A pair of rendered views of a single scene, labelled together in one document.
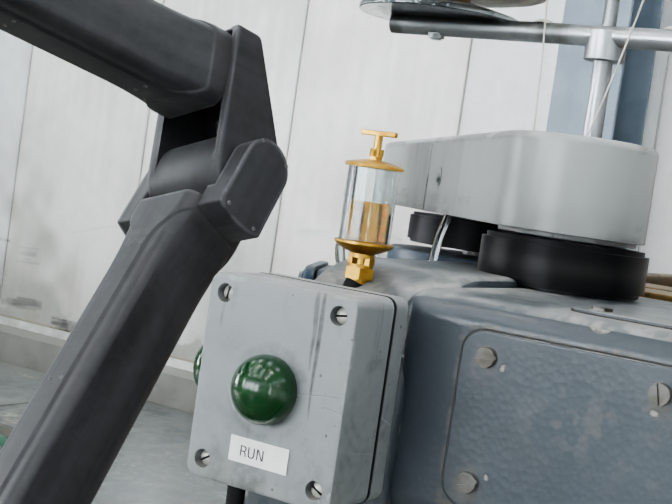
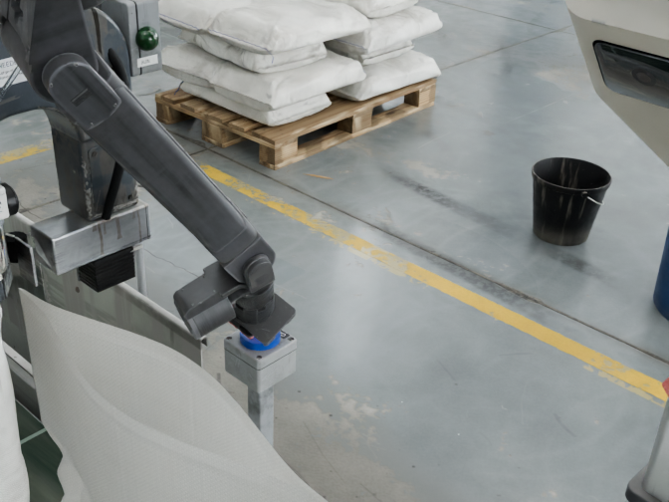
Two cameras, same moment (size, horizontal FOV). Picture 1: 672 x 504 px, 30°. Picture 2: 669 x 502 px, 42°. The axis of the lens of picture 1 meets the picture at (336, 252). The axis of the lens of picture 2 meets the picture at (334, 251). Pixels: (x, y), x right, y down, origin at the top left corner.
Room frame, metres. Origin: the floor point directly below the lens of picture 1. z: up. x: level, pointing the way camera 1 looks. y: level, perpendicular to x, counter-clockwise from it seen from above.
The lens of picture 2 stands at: (1.53, 0.47, 1.59)
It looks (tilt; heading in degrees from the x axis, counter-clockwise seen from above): 30 degrees down; 191
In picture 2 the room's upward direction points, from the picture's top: 3 degrees clockwise
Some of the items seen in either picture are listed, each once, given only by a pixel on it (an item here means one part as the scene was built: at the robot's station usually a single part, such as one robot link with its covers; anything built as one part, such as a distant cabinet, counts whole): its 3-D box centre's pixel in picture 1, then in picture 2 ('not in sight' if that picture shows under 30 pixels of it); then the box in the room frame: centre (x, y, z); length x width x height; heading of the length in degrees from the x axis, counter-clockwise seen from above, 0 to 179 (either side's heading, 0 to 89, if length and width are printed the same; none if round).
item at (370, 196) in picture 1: (369, 204); not in sight; (0.60, -0.01, 1.37); 0.03 x 0.02 x 0.03; 59
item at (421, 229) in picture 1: (478, 237); not in sight; (1.07, -0.12, 1.35); 0.12 x 0.12 x 0.04
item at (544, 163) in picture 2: not in sight; (565, 203); (-1.57, 0.77, 0.13); 0.30 x 0.30 x 0.26
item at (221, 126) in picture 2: not in sight; (301, 99); (-2.53, -0.52, 0.07); 1.20 x 0.82 x 0.14; 151
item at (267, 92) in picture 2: not in sight; (289, 74); (-2.16, -0.49, 0.32); 0.66 x 0.43 x 0.15; 151
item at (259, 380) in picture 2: not in sight; (260, 355); (0.53, 0.17, 0.81); 0.08 x 0.08 x 0.06; 59
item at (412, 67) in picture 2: not in sight; (373, 71); (-2.69, -0.18, 0.20); 0.67 x 0.43 x 0.15; 149
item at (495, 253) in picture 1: (562, 264); not in sight; (0.68, -0.12, 1.35); 0.09 x 0.09 x 0.03
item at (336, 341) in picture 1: (297, 385); (127, 31); (0.54, 0.01, 1.29); 0.08 x 0.05 x 0.09; 59
